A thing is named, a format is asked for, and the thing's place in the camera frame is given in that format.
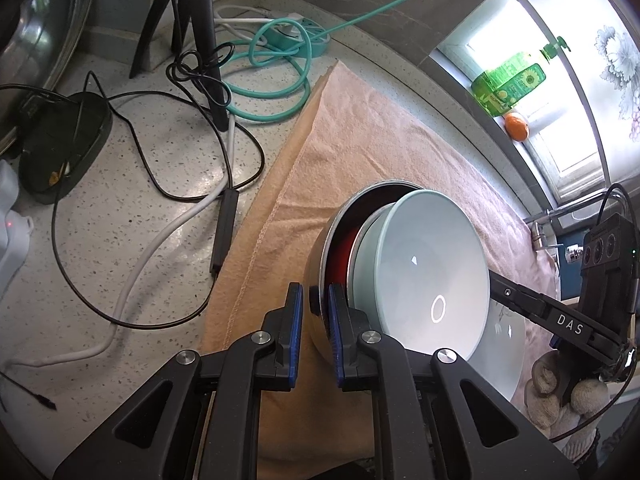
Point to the person's right hand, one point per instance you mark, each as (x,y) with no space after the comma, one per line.
(545,390)

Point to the light blue bowl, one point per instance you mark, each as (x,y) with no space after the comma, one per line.
(425,270)

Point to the large steel bowl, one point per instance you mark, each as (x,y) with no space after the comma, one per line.
(317,260)

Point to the large steel wok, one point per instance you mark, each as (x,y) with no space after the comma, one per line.
(40,20)

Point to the window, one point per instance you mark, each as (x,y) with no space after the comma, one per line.
(565,125)

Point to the red steel-lined bowl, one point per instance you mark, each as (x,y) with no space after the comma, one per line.
(345,255)

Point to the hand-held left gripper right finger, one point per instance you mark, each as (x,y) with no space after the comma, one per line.
(337,345)

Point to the white power adapter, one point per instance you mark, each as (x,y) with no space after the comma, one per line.
(12,240)

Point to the white plate grey leaf print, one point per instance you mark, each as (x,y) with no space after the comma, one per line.
(500,360)

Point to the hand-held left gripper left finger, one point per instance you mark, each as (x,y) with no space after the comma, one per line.
(295,340)

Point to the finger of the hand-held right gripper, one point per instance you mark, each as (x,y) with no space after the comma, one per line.
(540,307)

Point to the black tripod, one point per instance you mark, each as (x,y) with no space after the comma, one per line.
(202,35)

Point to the teal power strip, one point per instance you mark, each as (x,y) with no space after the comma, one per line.
(310,35)

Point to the chrome faucet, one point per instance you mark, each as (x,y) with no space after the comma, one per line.
(537,232)

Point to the green dish soap bottle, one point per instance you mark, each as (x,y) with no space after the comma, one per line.
(505,85)

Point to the black oval tray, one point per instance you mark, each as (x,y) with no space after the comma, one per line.
(65,150)

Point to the orange fruit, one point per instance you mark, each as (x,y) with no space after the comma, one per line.
(517,127)

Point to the blue cutting board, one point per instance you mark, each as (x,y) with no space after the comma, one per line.
(567,280)

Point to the pink beige towel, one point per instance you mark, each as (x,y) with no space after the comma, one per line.
(350,135)

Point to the floral window sticker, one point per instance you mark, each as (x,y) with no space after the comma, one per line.
(617,55)

